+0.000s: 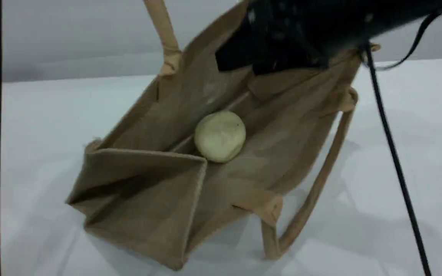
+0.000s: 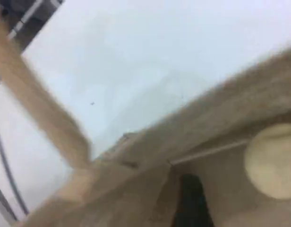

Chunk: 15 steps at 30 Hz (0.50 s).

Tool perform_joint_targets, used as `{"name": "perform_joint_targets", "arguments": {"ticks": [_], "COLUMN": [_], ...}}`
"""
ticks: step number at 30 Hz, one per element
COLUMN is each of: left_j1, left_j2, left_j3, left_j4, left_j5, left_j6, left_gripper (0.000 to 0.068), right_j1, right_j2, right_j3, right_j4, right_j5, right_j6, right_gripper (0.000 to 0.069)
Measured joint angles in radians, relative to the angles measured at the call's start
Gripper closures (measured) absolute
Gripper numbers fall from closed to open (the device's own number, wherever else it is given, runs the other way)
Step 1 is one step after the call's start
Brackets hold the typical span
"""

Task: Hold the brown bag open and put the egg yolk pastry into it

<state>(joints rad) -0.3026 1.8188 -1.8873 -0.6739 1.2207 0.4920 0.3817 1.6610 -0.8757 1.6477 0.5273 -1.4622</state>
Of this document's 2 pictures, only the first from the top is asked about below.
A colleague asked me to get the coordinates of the thin black camera cable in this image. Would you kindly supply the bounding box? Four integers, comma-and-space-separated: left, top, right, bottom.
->
374, 6, 442, 71

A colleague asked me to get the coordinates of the brown jute tote bag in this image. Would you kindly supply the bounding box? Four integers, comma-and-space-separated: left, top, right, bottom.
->
66, 0, 381, 271

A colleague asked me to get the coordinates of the long black hanging cable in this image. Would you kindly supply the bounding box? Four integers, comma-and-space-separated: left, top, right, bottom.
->
364, 41, 433, 276

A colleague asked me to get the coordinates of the pale round fruit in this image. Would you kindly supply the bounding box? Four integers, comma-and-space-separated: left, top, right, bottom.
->
194, 111, 247, 164

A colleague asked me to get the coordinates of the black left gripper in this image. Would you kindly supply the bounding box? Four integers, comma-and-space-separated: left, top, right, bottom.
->
215, 0, 363, 76

